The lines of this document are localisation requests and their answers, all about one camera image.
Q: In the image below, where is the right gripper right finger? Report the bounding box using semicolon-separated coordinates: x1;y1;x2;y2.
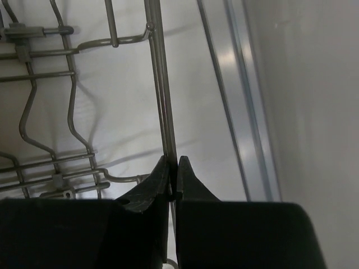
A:
176;156;326;268

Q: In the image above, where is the grey wire dish rack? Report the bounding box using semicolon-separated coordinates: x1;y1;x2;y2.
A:
0;0;180;269

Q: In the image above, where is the aluminium side rail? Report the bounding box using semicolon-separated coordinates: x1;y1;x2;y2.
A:
197;1;282;202

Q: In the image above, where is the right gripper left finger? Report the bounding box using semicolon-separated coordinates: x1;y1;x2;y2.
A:
1;157;169;268

